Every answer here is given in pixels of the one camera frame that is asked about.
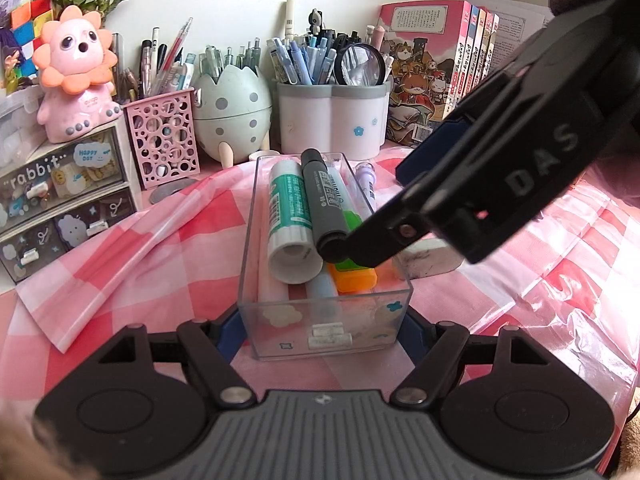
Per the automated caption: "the white purple novelty pen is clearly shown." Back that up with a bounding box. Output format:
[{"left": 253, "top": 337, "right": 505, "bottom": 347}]
[{"left": 355, "top": 162, "right": 378, "bottom": 219}]

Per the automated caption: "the green highlighter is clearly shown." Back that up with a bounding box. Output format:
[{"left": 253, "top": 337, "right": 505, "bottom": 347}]
[{"left": 316, "top": 166, "right": 364, "bottom": 270}]

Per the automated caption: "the pink highlighter pen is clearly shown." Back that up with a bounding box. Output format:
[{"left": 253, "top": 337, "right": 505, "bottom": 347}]
[{"left": 257, "top": 259, "right": 290, "bottom": 304}]

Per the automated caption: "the clear acrylic organizer box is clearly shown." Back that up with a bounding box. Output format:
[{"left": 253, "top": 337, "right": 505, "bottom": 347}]
[{"left": 238, "top": 156, "right": 412, "bottom": 360}]

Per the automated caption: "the orange highlighter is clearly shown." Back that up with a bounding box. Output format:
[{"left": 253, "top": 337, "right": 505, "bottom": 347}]
[{"left": 329, "top": 264, "right": 378, "bottom": 295}]

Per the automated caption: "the black grey marker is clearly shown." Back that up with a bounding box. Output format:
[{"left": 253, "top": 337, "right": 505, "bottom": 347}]
[{"left": 300, "top": 148, "right": 348, "bottom": 263}]

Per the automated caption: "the light blue highlighter pen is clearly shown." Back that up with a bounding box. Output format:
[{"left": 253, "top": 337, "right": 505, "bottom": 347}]
[{"left": 305, "top": 272, "right": 340, "bottom": 323}]

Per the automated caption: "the green white glue stick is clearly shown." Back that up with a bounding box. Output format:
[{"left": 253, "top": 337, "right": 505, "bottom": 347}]
[{"left": 268, "top": 158, "right": 323, "bottom": 285}]

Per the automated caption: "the grey white flower pen holder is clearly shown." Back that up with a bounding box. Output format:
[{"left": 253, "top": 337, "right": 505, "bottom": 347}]
[{"left": 277, "top": 84, "right": 390, "bottom": 160}]

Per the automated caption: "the white eraser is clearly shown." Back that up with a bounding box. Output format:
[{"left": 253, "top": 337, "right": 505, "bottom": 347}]
[{"left": 393, "top": 237, "right": 464, "bottom": 280}]

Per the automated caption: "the white spine comic book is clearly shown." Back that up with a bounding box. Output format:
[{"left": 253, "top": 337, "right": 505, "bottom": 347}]
[{"left": 482, "top": 13, "right": 500, "bottom": 79}]

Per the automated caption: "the stack of paper books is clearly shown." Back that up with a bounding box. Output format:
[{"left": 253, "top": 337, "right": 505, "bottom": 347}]
[{"left": 466, "top": 0, "right": 553, "bottom": 70}]

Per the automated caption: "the pink striped comic book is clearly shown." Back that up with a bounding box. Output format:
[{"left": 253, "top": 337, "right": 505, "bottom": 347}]
[{"left": 472, "top": 11, "right": 494, "bottom": 88}]

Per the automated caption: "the yellow spine comic book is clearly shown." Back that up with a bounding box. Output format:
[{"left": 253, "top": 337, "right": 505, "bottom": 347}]
[{"left": 460, "top": 6, "right": 486, "bottom": 98}]

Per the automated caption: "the black magnifying glass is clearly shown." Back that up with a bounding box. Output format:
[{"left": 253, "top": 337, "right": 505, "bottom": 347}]
[{"left": 334, "top": 44, "right": 386, "bottom": 87}]

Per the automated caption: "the pink spine comic book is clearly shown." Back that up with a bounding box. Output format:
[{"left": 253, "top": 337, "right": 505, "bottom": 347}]
[{"left": 378, "top": 0, "right": 473, "bottom": 145}]

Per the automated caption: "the blue spine comic book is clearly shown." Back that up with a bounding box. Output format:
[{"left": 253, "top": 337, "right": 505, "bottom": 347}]
[{"left": 450, "top": 1, "right": 480, "bottom": 110}]

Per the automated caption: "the pink checkered tablecloth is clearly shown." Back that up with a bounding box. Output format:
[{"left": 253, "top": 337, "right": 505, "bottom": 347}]
[{"left": 1, "top": 162, "right": 639, "bottom": 479}]

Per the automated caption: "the white tape roll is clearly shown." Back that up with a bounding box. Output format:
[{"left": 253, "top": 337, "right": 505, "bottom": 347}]
[{"left": 248, "top": 150, "right": 280, "bottom": 162}]

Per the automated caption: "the green egg pen holder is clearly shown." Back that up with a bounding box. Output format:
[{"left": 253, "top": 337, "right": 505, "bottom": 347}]
[{"left": 193, "top": 65, "right": 272, "bottom": 169}]

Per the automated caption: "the white mini drawer unit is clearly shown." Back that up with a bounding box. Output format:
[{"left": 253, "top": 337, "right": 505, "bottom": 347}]
[{"left": 1, "top": 86, "right": 142, "bottom": 292}]

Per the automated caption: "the pink perforated pen holder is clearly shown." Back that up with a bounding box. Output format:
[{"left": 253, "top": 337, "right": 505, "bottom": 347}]
[{"left": 125, "top": 89, "right": 201, "bottom": 190}]

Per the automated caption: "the pink lion toy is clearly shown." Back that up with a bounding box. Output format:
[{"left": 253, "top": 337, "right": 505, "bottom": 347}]
[{"left": 32, "top": 6, "right": 122, "bottom": 144}]

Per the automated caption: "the colourful rubik cube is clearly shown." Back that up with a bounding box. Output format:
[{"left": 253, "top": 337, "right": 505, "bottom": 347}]
[{"left": 1, "top": 0, "right": 53, "bottom": 94}]

